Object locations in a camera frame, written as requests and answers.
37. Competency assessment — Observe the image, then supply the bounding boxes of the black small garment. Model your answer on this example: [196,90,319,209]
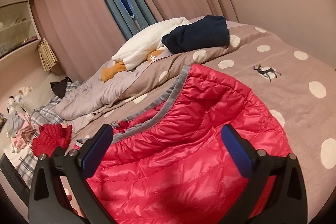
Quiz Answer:
[50,77,72,98]

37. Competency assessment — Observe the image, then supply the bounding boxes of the beige pillow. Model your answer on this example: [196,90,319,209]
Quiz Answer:
[19,73,60,114]

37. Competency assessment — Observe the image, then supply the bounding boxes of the folded red puffer jacket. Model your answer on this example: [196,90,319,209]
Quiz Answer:
[32,124,72,157]

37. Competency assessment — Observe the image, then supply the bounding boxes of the polka dot bed cover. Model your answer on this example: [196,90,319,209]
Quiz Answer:
[60,16,336,223]

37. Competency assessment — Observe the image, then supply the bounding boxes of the pink hooded puffer jacket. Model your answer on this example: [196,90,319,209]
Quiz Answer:
[87,65,291,223]

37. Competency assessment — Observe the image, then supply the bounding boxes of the black bag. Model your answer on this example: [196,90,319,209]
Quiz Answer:
[1,154,30,206]

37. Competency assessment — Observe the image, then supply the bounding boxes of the grey lilac quilt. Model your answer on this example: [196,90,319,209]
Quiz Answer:
[54,51,181,132]

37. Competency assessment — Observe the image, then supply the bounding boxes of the white wall shelf unit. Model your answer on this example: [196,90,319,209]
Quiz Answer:
[0,2,41,70]

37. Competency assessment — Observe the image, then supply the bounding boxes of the plaid pillow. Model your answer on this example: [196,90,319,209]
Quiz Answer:
[4,95,80,187]

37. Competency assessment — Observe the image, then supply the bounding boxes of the white goose plush toy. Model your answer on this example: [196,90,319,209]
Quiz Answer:
[101,17,191,82]

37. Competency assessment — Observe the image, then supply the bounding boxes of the dark navy folded garment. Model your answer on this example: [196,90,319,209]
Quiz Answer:
[161,15,230,54]

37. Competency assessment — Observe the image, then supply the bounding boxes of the white plush toys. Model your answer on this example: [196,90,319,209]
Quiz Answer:
[7,86,33,114]

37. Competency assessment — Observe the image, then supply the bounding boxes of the pink curtain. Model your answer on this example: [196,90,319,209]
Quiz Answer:
[30,0,237,81]

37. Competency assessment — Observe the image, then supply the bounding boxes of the pile of pink clothes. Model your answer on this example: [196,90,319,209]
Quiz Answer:
[7,111,37,153]

